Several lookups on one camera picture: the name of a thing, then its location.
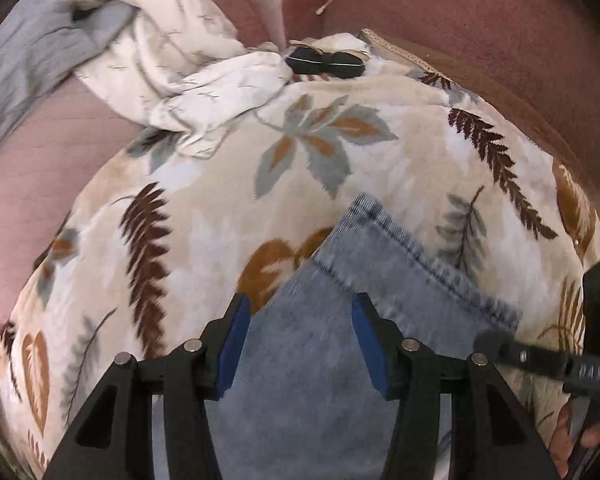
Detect pink quilted cushion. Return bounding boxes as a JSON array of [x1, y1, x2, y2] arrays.
[[0, 0, 286, 323]]

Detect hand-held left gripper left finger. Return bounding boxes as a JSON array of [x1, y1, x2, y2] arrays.
[[42, 292, 251, 480]]

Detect grey quilted pillow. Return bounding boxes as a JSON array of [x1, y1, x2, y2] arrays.
[[0, 0, 136, 171]]

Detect leaf print blanket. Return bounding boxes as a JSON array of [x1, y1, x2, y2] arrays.
[[0, 32, 600, 480]]

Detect person's right hand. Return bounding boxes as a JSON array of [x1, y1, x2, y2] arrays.
[[550, 404, 600, 478]]

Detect white crumpled cloth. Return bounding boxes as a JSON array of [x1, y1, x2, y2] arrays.
[[47, 0, 293, 158]]

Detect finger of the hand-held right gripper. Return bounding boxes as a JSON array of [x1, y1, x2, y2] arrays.
[[472, 331, 583, 383]]

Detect maroon cushion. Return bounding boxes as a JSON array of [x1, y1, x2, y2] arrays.
[[280, 0, 600, 201]]

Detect blue denim pants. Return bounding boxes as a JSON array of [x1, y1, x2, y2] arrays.
[[152, 192, 523, 480]]

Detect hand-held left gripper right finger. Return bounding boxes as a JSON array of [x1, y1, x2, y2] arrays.
[[352, 292, 553, 480]]

